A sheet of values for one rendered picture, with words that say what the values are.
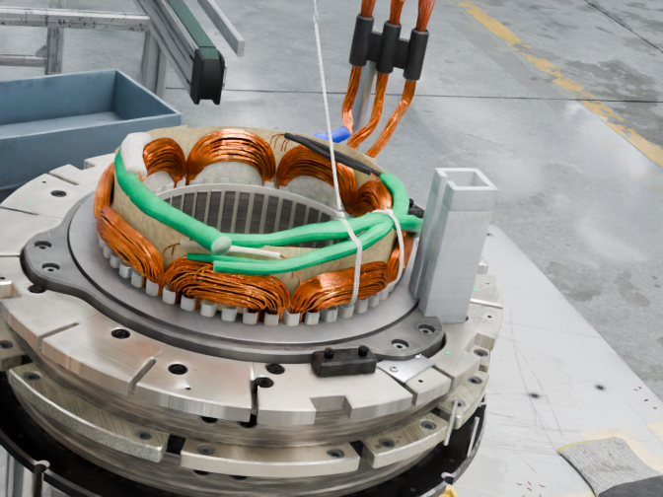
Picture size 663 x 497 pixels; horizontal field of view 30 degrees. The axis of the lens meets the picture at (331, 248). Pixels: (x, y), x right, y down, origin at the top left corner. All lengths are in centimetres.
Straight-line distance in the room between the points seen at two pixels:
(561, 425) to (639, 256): 230
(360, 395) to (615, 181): 336
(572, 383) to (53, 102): 61
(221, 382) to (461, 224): 16
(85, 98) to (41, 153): 14
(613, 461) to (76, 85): 60
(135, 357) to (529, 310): 84
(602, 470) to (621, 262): 229
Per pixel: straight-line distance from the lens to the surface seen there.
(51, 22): 243
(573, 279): 330
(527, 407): 127
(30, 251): 74
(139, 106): 109
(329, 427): 67
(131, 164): 72
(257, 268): 66
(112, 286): 70
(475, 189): 70
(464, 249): 71
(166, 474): 69
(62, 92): 110
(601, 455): 122
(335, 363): 66
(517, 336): 138
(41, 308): 69
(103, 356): 66
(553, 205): 370
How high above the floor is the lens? 146
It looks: 27 degrees down
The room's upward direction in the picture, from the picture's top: 10 degrees clockwise
